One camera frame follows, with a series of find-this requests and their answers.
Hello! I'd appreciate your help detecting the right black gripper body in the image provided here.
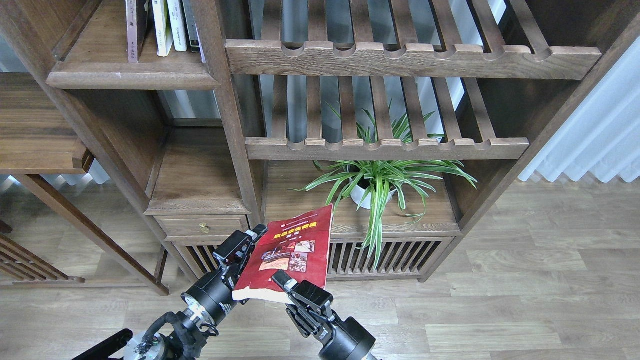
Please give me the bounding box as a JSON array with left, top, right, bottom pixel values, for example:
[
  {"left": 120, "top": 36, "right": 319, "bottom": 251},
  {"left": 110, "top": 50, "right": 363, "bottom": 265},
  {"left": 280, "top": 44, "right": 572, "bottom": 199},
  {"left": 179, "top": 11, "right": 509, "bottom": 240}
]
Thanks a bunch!
[{"left": 286, "top": 302, "right": 376, "bottom": 360}]

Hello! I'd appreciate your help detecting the spider plant in white pot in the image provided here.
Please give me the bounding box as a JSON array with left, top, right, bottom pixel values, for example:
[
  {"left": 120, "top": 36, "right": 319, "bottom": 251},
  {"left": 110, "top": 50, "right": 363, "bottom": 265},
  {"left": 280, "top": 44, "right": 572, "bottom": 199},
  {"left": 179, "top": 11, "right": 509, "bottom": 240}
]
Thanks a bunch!
[{"left": 292, "top": 102, "right": 478, "bottom": 271}]

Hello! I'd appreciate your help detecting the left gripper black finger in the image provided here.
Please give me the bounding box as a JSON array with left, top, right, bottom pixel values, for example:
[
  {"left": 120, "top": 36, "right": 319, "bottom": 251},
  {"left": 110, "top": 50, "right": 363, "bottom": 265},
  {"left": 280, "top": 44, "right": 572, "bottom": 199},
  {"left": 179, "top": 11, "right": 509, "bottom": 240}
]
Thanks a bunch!
[{"left": 214, "top": 224, "right": 268, "bottom": 268}]

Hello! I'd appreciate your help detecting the brass drawer knob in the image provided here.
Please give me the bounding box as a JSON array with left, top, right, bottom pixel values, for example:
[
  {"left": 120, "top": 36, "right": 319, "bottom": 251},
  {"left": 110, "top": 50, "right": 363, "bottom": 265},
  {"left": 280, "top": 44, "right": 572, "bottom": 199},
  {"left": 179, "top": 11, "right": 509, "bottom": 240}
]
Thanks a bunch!
[{"left": 198, "top": 222, "right": 211, "bottom": 234}]

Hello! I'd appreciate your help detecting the white curtain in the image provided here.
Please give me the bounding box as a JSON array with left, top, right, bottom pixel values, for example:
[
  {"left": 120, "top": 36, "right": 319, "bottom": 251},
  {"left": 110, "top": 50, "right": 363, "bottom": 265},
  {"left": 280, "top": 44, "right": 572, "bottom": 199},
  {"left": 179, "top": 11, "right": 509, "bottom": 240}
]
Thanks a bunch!
[{"left": 518, "top": 39, "right": 640, "bottom": 183}]

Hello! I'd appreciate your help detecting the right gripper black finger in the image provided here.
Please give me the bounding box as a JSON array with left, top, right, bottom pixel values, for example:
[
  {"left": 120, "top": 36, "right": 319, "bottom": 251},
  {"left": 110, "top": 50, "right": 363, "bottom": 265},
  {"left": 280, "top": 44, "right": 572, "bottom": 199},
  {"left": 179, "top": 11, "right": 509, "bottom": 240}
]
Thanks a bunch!
[{"left": 272, "top": 269, "right": 335, "bottom": 321}]

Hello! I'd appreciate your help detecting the red cover book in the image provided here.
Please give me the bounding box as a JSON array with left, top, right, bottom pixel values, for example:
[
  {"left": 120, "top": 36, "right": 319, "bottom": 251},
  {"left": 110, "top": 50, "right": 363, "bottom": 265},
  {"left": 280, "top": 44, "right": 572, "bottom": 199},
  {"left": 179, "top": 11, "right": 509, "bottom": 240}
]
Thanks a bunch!
[{"left": 232, "top": 204, "right": 334, "bottom": 304}]

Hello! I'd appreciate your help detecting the wooden side furniture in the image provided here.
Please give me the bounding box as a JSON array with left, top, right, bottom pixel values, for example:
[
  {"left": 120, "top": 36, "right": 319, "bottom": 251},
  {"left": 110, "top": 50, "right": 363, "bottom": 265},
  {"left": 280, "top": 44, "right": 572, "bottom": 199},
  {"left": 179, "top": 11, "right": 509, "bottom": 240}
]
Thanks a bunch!
[{"left": 1, "top": 72, "right": 98, "bottom": 288}]

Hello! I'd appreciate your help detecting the dark wooden bookshelf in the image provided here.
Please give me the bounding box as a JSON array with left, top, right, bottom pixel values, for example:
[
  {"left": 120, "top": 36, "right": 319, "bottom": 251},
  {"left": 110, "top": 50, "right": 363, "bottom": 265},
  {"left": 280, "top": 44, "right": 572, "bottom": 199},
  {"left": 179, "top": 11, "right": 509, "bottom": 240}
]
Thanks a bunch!
[{"left": 1, "top": 0, "right": 639, "bottom": 281}]

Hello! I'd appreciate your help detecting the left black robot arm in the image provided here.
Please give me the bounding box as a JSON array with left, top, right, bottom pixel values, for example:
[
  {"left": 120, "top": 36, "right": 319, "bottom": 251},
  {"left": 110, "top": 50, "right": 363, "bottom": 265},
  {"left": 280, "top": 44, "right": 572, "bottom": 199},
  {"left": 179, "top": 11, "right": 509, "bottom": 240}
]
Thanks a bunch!
[{"left": 76, "top": 224, "right": 268, "bottom": 360}]

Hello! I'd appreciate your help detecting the pale purple upright book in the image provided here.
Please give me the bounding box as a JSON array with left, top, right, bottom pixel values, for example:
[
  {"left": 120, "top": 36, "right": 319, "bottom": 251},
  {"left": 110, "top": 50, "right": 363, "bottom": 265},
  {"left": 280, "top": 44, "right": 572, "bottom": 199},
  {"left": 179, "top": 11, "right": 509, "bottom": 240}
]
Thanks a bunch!
[{"left": 193, "top": 27, "right": 207, "bottom": 64}]

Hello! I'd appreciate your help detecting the dark spine upright book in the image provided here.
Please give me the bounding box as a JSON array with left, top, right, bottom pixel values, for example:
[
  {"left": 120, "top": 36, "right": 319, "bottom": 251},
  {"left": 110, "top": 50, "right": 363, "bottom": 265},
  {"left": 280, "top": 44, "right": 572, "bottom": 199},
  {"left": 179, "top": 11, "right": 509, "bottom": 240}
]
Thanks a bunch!
[{"left": 182, "top": 0, "right": 201, "bottom": 53}]

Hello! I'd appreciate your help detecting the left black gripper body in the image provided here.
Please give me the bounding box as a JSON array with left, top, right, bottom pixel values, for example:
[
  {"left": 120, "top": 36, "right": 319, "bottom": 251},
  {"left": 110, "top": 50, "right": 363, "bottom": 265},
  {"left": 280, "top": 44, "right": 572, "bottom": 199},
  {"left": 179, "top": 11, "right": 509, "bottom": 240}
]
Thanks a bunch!
[{"left": 181, "top": 265, "right": 242, "bottom": 328}]

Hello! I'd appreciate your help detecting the white spine upright book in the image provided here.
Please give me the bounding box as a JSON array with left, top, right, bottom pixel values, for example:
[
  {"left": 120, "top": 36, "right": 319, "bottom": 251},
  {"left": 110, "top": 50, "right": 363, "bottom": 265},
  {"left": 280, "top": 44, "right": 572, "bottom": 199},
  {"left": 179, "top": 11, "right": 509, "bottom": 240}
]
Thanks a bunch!
[{"left": 167, "top": 0, "right": 188, "bottom": 51}]

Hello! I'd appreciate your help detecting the dark maroon book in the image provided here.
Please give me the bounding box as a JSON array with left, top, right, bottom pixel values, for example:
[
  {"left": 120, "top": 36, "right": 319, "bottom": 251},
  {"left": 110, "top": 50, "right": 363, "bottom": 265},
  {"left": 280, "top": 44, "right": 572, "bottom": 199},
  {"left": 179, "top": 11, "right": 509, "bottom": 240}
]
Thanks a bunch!
[{"left": 125, "top": 0, "right": 150, "bottom": 63}]

